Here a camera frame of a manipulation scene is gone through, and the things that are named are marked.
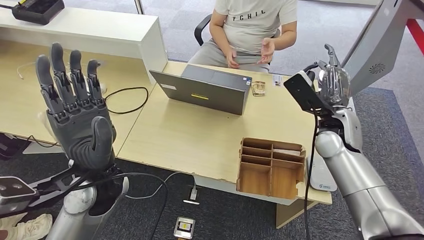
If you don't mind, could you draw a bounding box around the black charger device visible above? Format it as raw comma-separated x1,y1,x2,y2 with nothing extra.
12,0,66,27

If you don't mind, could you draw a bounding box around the grey white kiosk stand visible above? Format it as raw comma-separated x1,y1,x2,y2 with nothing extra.
341,0,424,100

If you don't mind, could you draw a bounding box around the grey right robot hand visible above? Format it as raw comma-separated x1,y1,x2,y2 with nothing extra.
316,43,352,107

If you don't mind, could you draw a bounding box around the thin white desk cable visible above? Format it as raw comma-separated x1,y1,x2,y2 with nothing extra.
16,61,38,80

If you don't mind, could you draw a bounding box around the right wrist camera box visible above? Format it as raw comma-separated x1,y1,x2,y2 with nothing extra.
283,70,332,115

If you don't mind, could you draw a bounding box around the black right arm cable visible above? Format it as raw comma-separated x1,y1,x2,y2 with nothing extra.
303,61,322,240

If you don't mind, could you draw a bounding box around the white shoe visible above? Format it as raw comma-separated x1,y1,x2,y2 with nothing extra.
0,211,29,230
9,213,53,240

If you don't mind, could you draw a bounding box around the black left arm cable bundle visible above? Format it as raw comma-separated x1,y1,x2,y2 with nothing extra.
0,167,169,240

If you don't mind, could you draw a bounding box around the looped black desk cable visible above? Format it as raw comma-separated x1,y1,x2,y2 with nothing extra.
104,87,150,116

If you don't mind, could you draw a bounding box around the wooden compartment organizer box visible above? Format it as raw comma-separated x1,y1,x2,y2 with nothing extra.
236,137,307,201

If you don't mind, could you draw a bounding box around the red barrier tape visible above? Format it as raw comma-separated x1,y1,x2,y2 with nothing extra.
405,18,424,58

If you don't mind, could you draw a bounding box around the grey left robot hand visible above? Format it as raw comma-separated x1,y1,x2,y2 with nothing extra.
35,42,117,173

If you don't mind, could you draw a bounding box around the person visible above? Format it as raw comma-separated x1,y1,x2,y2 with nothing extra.
188,0,298,74

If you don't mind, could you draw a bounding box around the small silver floor device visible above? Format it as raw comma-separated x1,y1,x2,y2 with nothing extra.
173,216,196,240

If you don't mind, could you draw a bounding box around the black office chair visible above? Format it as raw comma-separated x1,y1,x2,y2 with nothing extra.
194,13,282,47

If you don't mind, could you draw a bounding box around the person's right hand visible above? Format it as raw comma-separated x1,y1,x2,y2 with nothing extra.
225,48,240,70

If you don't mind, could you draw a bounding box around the thin black cable under desk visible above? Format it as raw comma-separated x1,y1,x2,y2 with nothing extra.
26,135,61,148

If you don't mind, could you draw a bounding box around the light wooden desk with laptop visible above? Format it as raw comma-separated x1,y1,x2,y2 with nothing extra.
117,61,333,229

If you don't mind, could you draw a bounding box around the person's left hand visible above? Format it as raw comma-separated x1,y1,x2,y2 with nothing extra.
257,37,276,65

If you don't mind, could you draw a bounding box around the white counter shelf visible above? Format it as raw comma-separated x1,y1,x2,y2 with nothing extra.
0,1,169,84

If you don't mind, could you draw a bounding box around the grey white card reader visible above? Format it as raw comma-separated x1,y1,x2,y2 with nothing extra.
307,152,338,193

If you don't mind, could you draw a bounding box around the white floor cable with plug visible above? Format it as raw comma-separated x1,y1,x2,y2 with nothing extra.
125,171,200,206

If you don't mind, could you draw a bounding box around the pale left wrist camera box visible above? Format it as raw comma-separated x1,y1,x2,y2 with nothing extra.
0,176,38,215

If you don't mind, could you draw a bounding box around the dark grey laptop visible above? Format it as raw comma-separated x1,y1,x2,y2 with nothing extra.
149,64,253,116

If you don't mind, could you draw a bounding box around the light wooden side desk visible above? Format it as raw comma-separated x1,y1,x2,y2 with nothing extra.
0,39,157,158

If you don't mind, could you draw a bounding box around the silver metal pole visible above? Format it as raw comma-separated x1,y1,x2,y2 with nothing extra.
133,0,146,16

